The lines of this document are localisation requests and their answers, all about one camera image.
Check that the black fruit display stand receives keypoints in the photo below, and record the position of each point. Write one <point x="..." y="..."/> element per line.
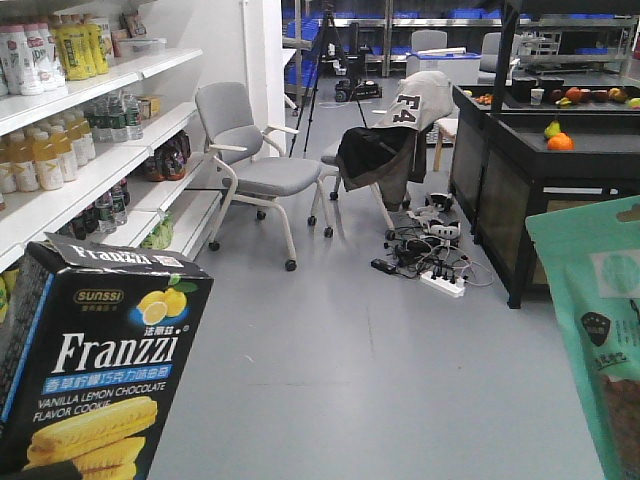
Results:
<point x="502" y="171"/>

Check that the teal goji berry bag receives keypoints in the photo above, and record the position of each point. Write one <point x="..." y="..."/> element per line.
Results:
<point x="590" y="255"/>

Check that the black Franzzi cookie box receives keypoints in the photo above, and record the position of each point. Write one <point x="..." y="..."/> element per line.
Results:
<point x="93" y="346"/>

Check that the camera tripod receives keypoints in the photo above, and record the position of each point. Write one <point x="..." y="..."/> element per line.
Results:
<point x="327" y="46"/>

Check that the orange fruit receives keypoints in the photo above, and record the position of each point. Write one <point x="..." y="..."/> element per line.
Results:
<point x="560" y="142"/>

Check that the white power strip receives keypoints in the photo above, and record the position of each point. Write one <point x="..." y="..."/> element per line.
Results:
<point x="454" y="287"/>

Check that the chair with draped clothes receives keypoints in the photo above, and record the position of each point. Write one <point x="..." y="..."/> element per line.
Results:
<point x="392" y="152"/>

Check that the grey office chair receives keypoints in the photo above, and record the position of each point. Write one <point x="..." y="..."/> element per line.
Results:
<point x="255" y="169"/>

